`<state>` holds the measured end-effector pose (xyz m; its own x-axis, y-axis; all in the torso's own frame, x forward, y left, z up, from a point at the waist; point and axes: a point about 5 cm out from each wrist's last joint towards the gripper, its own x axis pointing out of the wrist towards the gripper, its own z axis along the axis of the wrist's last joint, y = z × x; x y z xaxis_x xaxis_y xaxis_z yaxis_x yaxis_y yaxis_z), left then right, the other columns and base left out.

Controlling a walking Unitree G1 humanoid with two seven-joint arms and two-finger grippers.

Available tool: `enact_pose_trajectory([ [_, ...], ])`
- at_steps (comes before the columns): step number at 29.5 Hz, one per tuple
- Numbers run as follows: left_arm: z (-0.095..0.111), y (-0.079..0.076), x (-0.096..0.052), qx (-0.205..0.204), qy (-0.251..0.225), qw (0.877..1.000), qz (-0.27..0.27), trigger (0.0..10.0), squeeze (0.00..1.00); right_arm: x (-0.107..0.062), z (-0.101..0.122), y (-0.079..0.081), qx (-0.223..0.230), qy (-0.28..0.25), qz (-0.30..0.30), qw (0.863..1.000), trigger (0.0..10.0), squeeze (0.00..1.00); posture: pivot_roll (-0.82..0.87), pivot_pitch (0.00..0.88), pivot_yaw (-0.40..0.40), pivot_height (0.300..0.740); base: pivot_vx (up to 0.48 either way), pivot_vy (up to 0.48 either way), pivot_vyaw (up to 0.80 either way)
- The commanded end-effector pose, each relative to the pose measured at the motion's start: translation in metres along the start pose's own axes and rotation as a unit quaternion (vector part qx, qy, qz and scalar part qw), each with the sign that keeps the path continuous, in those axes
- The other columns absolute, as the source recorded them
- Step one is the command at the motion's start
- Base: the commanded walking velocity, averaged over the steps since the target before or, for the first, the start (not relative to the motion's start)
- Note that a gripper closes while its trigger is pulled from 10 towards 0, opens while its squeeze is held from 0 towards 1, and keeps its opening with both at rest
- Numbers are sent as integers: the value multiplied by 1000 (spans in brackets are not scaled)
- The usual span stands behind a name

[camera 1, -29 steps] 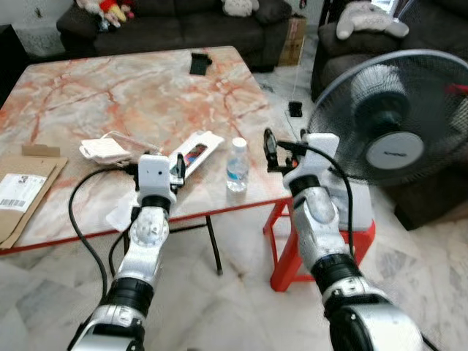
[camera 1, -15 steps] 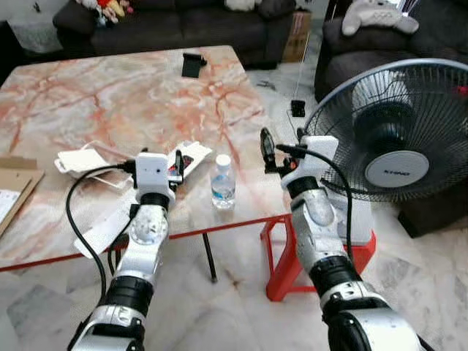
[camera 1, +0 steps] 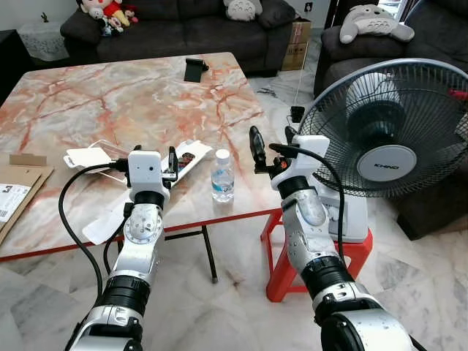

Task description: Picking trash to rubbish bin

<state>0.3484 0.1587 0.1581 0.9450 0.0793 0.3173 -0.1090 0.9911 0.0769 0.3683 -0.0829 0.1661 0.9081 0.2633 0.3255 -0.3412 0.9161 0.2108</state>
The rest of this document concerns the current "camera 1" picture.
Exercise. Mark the black power adapter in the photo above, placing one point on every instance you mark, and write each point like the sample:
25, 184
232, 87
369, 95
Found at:
297, 114

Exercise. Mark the black phone stand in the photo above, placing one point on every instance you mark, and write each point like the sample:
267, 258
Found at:
194, 71

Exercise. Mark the small grey Totoro plush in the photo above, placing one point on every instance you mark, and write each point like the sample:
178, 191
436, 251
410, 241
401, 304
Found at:
243, 9

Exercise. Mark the flat brown cardboard mailer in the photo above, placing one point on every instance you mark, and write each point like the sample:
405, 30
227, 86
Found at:
18, 194

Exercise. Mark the grey white table fan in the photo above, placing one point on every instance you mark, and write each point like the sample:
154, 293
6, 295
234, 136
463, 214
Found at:
386, 164

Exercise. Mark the long dark grey sofa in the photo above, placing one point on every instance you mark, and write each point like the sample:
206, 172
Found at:
183, 33

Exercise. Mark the white lace cloth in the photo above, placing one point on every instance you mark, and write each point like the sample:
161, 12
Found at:
42, 40

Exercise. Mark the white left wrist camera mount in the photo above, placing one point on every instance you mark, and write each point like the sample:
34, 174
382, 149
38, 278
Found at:
145, 170

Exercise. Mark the red dressed plush doll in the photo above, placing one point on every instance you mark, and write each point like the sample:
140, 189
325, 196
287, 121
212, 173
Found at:
110, 11

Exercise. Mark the dark grey ottoman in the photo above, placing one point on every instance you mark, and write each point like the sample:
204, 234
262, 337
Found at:
431, 212

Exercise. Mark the dark grey armchair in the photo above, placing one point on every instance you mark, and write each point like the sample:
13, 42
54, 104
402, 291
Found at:
439, 29

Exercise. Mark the upright brown cardboard box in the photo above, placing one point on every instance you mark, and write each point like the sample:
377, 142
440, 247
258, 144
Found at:
296, 45

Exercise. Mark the large grey Totoro plush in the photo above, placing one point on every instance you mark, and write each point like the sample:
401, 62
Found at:
369, 22

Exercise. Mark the small white packaging card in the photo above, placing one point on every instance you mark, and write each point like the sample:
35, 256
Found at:
84, 157

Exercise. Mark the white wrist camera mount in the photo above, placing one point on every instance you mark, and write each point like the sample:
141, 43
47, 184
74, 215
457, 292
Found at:
145, 170
311, 153

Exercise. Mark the clear plastic water bottle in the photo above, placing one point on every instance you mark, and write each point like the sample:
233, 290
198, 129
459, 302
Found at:
222, 179

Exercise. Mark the orange marble table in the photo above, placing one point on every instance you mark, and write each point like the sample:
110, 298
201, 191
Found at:
124, 110

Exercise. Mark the red plastic stool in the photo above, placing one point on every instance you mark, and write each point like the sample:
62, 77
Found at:
281, 281

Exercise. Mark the clear plastic blister shell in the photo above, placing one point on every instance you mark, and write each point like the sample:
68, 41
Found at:
117, 172

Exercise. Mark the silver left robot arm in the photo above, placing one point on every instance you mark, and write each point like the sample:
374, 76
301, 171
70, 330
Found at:
137, 228

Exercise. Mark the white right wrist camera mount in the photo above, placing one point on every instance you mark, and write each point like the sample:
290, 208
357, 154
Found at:
311, 153

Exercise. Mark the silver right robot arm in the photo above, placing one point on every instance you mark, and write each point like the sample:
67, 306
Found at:
307, 212

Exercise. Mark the red bar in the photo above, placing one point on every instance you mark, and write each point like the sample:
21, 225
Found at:
459, 94

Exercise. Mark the long white product package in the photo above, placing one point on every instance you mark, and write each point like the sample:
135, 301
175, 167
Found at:
201, 148

